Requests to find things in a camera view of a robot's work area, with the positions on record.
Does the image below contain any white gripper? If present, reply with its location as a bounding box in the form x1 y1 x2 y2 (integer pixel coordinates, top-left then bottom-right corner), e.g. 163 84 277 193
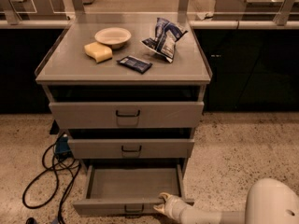
153 192 192 220

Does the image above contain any grey bottom drawer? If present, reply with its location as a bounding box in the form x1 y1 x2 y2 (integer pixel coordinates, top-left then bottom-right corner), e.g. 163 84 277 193
73 164 194 216

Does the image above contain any grey middle drawer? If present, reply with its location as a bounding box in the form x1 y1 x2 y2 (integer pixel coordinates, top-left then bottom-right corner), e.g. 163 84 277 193
68 139 194 159

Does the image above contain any grey drawer cabinet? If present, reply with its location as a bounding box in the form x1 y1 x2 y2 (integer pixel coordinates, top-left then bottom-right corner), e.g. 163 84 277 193
34 12 213 179

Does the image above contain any blue power box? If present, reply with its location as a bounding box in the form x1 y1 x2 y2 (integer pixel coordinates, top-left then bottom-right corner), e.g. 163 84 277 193
54 134 71 158

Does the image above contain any blue flat snack packet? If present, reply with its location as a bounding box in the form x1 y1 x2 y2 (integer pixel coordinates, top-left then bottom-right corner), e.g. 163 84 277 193
117 56 152 74

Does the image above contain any yellow sponge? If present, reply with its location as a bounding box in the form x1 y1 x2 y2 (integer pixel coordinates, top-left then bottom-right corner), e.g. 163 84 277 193
84 42 112 63

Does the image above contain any crumpled blue chip bag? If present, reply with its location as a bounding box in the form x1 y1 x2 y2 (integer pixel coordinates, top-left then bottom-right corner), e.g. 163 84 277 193
142 18 188 63

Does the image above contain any white bowl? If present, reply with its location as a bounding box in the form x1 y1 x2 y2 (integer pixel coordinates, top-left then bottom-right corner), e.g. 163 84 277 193
94 27 131 49

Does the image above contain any grey railing bar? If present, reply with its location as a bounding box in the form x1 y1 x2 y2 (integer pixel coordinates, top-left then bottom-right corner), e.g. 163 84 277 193
0 20 299 30

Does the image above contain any background grey counter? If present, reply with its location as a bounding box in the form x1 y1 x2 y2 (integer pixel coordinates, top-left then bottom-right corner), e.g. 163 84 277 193
213 0 284 21

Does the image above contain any black floor cable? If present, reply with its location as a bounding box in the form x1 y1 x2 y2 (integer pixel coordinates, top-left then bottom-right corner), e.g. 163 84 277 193
21 137 82 224

